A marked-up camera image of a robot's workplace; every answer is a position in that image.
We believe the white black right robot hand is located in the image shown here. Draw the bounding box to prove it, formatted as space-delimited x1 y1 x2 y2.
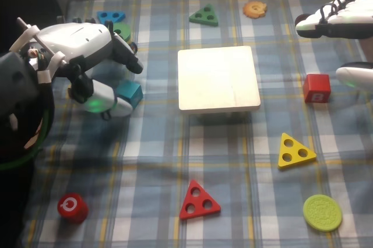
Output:
294 0 373 88

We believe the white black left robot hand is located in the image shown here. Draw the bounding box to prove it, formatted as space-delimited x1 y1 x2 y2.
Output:
36 20 144 121

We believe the teal cube block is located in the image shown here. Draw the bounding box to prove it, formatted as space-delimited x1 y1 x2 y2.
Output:
116 80 144 111

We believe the blue triangle block with holes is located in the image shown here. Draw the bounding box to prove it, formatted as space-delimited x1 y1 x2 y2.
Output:
96 11 126 26

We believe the red letter cube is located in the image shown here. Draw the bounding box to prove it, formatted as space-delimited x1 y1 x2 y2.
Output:
302 73 332 103

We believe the green triangle block with holes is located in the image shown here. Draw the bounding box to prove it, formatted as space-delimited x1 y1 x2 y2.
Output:
188 3 219 27

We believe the small white square table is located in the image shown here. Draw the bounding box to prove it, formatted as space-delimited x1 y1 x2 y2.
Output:
177 45 261 118

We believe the yellow triangle block with holes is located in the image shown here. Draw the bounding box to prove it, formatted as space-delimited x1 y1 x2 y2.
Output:
277 132 317 169

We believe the red cylinder letter block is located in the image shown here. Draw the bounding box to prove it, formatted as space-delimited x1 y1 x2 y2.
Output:
57 192 89 224

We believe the red triangle block with holes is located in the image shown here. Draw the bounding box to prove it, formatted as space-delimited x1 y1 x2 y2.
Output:
179 179 221 220

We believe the tan toy cookie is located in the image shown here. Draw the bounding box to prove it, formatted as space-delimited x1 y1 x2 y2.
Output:
242 1 268 19

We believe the blue plaid table cloth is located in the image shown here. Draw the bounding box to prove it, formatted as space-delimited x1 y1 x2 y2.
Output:
22 0 373 248

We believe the lime green round cookie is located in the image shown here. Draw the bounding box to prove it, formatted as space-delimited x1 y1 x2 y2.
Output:
302 194 343 233

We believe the green wooden ring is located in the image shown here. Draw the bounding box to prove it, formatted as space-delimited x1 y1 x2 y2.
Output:
112 22 132 42

